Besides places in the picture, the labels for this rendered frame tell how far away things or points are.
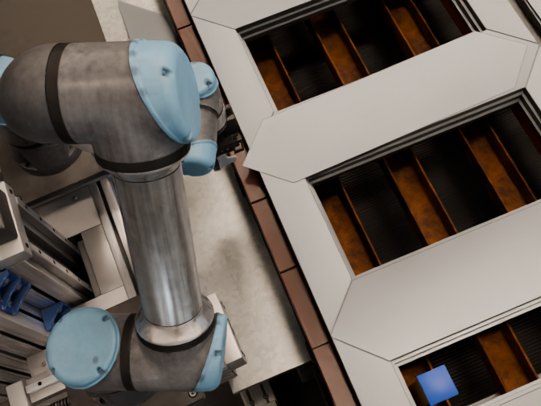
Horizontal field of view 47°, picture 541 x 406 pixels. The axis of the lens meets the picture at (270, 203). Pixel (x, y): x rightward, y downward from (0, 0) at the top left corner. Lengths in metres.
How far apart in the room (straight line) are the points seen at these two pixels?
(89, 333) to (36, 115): 0.36
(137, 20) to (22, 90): 1.21
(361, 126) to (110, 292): 0.67
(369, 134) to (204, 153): 0.51
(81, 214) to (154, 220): 0.62
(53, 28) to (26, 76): 2.24
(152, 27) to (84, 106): 1.19
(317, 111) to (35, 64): 0.88
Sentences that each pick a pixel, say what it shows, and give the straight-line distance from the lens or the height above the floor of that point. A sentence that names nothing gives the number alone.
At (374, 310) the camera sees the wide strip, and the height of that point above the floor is 0.87.
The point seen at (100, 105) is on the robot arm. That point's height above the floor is 1.59.
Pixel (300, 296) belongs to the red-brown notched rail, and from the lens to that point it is 1.36.
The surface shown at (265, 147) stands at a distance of 1.45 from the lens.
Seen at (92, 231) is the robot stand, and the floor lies 0.95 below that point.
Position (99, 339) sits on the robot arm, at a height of 1.27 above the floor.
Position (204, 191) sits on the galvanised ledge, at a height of 0.68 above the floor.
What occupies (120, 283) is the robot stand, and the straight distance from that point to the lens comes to 1.31.
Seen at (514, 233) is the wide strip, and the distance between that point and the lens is 1.42.
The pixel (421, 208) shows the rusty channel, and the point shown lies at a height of 0.68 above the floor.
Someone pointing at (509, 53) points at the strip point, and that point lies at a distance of 1.63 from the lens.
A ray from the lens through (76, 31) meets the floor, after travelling 2.92.
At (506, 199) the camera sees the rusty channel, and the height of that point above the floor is 0.68.
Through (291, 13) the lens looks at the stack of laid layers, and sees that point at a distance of 1.68.
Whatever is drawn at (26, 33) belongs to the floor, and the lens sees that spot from 3.01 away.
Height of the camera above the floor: 2.15
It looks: 68 degrees down
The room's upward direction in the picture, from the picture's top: 12 degrees counter-clockwise
